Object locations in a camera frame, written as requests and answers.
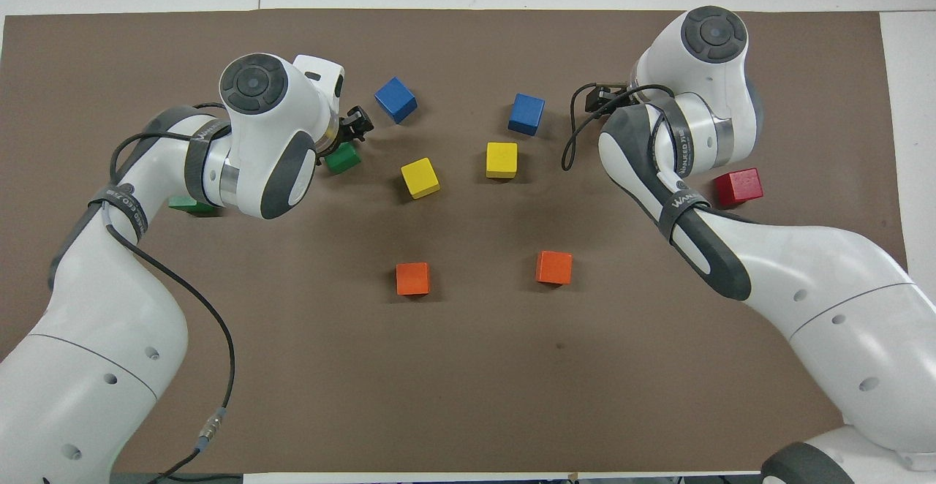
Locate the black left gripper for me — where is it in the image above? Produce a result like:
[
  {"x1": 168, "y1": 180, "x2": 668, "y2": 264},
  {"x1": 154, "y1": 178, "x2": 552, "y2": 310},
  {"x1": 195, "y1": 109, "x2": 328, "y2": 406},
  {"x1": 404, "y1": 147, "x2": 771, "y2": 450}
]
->
[{"x1": 316, "y1": 105, "x2": 376, "y2": 170}]

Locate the yellow wooden cube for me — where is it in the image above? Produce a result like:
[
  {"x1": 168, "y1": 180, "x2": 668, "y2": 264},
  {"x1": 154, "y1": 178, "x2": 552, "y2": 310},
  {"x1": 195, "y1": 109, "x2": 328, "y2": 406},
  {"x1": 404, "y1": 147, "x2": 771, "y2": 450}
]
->
[
  {"x1": 400, "y1": 157, "x2": 442, "y2": 200},
  {"x1": 486, "y1": 142, "x2": 519, "y2": 180}
]

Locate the green wooden cube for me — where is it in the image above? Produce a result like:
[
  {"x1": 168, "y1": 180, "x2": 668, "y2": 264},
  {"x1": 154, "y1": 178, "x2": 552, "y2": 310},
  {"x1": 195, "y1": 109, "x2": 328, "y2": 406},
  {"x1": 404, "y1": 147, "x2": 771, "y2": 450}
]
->
[
  {"x1": 322, "y1": 142, "x2": 362, "y2": 175},
  {"x1": 168, "y1": 193, "x2": 220, "y2": 215}
]

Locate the red wooden cube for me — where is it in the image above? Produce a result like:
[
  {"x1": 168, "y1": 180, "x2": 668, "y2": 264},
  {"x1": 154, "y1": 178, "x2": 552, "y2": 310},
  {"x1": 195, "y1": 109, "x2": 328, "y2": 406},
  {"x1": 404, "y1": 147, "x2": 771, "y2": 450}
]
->
[{"x1": 714, "y1": 167, "x2": 765, "y2": 208}]

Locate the orange wooden cube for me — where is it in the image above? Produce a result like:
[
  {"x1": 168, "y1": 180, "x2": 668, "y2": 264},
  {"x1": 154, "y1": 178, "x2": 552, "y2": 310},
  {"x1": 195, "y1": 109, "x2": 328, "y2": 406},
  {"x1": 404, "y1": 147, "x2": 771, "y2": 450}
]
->
[
  {"x1": 535, "y1": 250, "x2": 574, "y2": 287},
  {"x1": 396, "y1": 262, "x2": 431, "y2": 297}
]

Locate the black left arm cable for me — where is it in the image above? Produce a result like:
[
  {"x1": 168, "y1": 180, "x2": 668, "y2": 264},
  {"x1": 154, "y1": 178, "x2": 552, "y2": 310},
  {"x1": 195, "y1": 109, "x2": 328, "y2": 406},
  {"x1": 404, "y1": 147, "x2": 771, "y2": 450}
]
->
[{"x1": 108, "y1": 100, "x2": 238, "y2": 484}]

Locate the brown paper table mat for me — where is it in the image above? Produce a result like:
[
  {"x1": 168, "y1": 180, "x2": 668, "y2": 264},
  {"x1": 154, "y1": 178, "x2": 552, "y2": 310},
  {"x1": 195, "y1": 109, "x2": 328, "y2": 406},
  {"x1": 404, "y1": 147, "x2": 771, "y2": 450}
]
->
[{"x1": 0, "y1": 7, "x2": 909, "y2": 474}]

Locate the blue wooden cube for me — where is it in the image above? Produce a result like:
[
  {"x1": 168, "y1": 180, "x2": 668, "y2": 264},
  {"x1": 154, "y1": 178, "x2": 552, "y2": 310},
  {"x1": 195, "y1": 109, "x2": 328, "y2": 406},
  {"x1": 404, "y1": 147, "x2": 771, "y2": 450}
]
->
[
  {"x1": 374, "y1": 76, "x2": 419, "y2": 125},
  {"x1": 507, "y1": 93, "x2": 546, "y2": 137}
]

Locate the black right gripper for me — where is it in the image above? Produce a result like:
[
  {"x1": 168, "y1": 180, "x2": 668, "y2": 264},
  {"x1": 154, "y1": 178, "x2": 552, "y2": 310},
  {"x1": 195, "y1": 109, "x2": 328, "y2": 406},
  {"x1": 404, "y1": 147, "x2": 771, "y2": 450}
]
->
[{"x1": 585, "y1": 83, "x2": 637, "y2": 118}]

